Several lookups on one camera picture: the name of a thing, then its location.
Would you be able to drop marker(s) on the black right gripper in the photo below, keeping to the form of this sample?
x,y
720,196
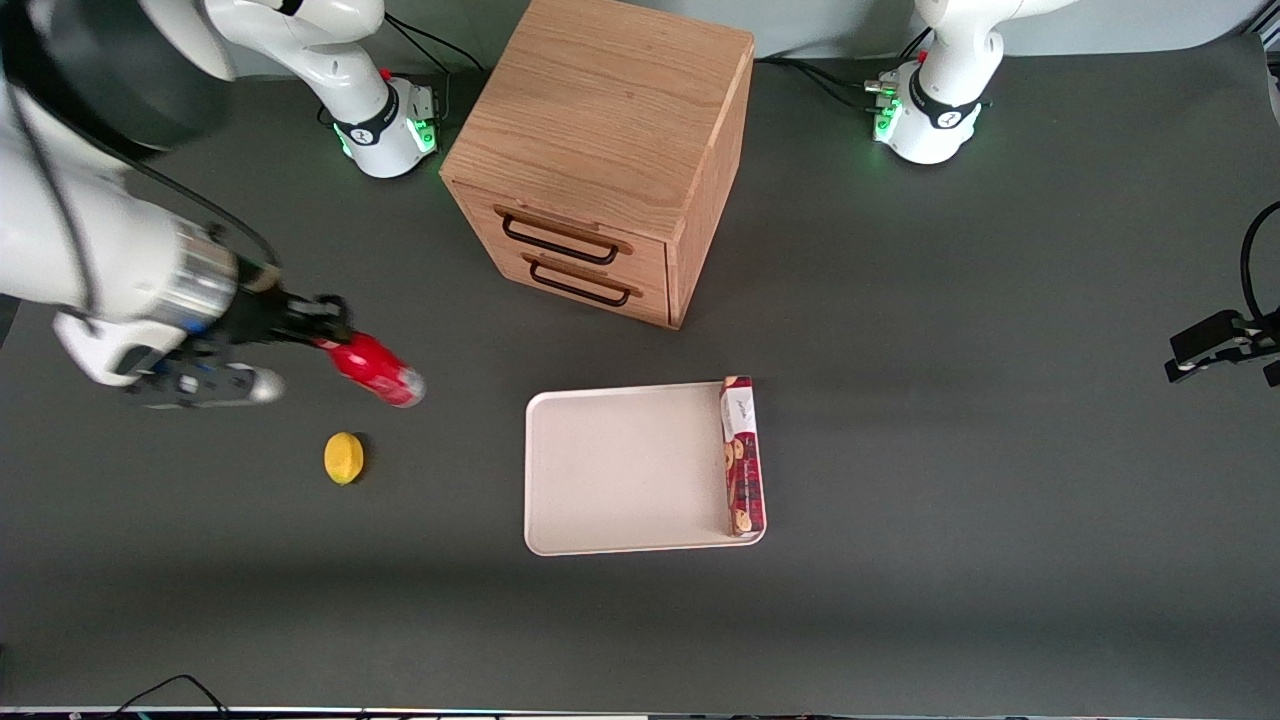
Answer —
x,y
256,316

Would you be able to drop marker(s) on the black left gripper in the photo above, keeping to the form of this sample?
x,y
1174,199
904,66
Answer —
x,y
1208,345

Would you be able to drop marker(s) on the red coke bottle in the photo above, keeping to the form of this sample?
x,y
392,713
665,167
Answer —
x,y
378,368

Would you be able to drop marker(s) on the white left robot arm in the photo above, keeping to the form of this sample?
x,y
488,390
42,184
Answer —
x,y
945,90

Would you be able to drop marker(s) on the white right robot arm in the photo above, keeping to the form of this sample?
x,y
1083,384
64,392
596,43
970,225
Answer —
x,y
80,230

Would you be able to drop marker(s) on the white plastic tray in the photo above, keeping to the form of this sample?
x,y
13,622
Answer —
x,y
620,470

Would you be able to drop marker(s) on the yellow lemon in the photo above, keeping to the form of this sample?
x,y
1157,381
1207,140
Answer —
x,y
343,458

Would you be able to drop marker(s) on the wooden drawer cabinet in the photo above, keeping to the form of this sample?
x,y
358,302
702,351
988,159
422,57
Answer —
x,y
610,130

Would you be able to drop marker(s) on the red cookie box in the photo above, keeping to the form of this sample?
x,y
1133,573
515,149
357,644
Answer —
x,y
743,460

